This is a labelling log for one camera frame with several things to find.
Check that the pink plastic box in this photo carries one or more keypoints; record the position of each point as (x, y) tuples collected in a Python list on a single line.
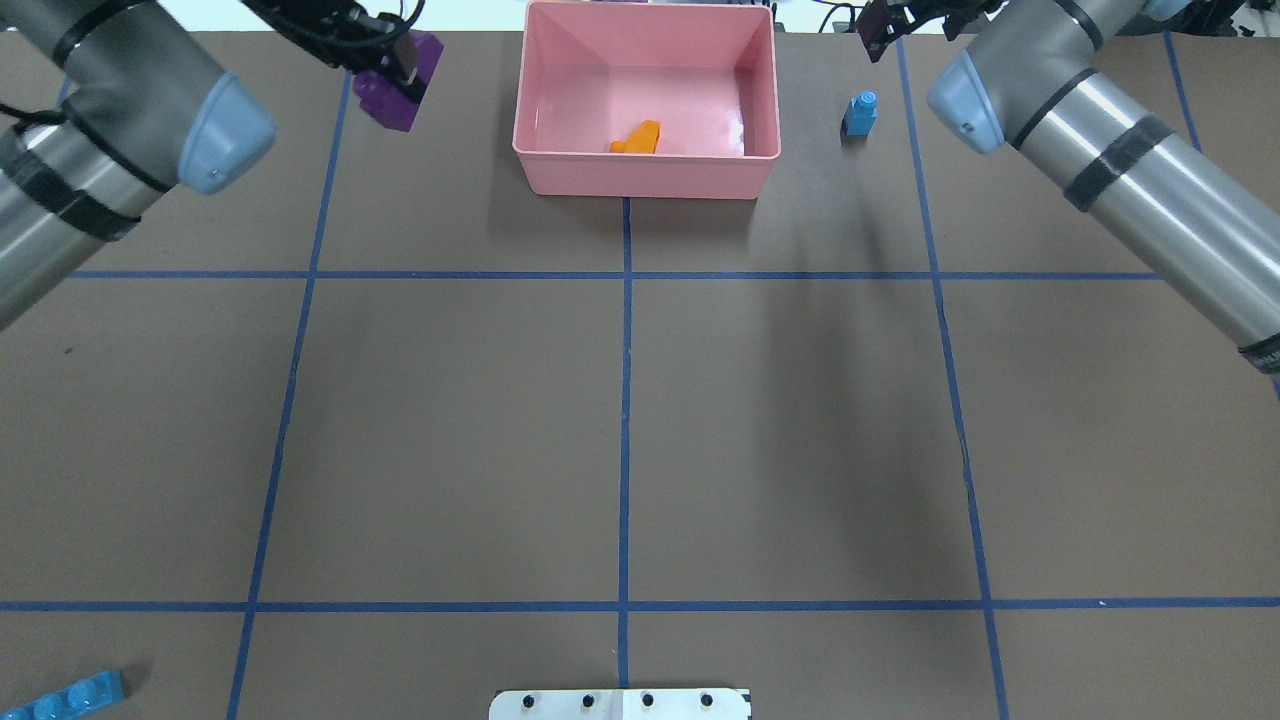
[(590, 73)]

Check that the orange sloped block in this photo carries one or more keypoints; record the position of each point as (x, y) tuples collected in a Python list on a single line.
[(643, 140)]

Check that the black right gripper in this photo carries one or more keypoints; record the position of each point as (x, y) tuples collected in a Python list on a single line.
[(884, 22)]

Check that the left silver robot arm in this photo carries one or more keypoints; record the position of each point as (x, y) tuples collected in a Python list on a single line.
[(151, 110)]

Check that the purple sloped block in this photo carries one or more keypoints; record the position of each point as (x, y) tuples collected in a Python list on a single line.
[(392, 92)]

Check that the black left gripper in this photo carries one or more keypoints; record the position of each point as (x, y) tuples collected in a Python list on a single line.
[(322, 37)]

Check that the white metal mounting plate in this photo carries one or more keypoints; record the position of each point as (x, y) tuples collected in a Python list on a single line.
[(619, 703)]

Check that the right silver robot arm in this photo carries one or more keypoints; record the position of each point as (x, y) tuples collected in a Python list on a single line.
[(1027, 81)]

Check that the long blue studded block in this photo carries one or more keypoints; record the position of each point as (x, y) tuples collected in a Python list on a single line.
[(87, 697)]

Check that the small blue block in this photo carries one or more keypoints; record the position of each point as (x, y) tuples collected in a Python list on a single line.
[(860, 116)]

